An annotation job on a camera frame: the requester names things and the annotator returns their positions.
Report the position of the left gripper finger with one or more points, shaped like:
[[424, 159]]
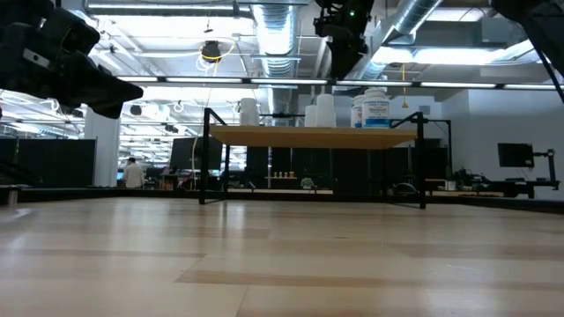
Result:
[[97, 92]]

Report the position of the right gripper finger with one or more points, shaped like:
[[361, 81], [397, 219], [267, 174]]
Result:
[[346, 59]]

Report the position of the white bottle blue label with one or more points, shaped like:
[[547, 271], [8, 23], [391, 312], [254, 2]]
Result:
[[376, 110], [356, 112]]

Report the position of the small plain white bottle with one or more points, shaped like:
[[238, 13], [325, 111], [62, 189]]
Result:
[[326, 110], [310, 116]]

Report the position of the small clear cap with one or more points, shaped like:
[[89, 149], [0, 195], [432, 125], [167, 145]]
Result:
[[249, 112]]

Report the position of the black monitor on arm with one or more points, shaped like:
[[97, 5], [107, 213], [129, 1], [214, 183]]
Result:
[[515, 155]]

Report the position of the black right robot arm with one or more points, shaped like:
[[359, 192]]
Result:
[[542, 22]]

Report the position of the wooden shelf black legs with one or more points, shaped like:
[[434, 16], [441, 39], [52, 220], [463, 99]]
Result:
[[308, 137]]

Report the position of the white building column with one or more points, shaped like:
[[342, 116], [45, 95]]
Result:
[[101, 149]]

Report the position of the dark partition panel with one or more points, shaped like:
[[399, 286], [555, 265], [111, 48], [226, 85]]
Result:
[[53, 163]]

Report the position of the person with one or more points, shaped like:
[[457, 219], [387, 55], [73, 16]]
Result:
[[133, 176]]

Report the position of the black background monitor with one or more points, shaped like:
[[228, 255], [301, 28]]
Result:
[[185, 154]]

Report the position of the small background potted plant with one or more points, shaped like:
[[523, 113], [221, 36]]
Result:
[[307, 182]]

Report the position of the silver ventilation duct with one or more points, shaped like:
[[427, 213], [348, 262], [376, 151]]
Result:
[[414, 13], [275, 35]]

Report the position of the black aluminium table frame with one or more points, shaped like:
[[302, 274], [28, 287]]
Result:
[[88, 193]]

